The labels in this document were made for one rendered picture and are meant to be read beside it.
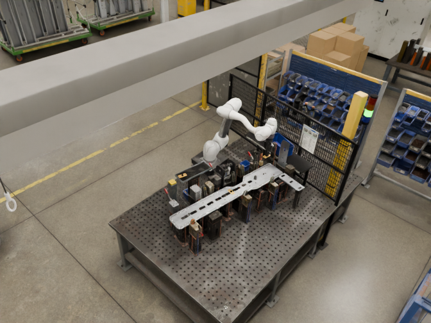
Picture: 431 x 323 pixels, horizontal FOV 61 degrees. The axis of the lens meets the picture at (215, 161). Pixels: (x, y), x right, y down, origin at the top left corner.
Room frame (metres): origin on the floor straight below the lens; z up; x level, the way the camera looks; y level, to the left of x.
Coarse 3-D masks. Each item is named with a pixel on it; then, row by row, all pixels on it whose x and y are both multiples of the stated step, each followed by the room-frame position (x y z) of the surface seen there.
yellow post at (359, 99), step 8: (360, 96) 3.06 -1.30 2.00; (352, 104) 3.09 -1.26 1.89; (360, 104) 3.04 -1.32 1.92; (352, 112) 3.08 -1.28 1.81; (360, 112) 3.07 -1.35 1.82; (352, 120) 3.06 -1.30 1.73; (344, 128) 3.10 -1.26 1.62; (352, 128) 3.05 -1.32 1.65; (352, 136) 3.07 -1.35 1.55; (344, 144) 3.06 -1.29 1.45; (344, 152) 3.04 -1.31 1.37; (336, 160) 3.08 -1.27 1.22; (344, 160) 3.07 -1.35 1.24; (336, 176) 3.04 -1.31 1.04; (336, 184) 3.06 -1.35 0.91; (328, 192) 3.06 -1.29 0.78
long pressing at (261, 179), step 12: (264, 168) 3.16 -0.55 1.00; (276, 168) 3.18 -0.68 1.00; (252, 180) 2.95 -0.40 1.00; (264, 180) 2.96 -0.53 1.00; (216, 192) 2.73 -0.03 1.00; (240, 192) 2.75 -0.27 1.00; (192, 204) 2.54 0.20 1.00; (204, 204) 2.55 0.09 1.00; (216, 204) 2.56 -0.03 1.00; (180, 216) 2.38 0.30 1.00; (192, 216) 2.39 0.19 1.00; (204, 216) 2.41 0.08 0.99; (180, 228) 2.24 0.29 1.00
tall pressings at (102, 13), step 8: (104, 0) 9.97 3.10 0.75; (112, 0) 10.53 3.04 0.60; (120, 0) 10.36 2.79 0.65; (128, 0) 10.62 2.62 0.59; (136, 0) 10.51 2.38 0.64; (144, 0) 10.73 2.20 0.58; (104, 8) 9.93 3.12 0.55; (112, 8) 10.13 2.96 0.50; (120, 8) 10.36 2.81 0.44; (128, 8) 10.59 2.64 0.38; (136, 8) 10.45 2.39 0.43; (144, 8) 10.69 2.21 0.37; (96, 16) 10.05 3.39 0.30; (104, 16) 9.89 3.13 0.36
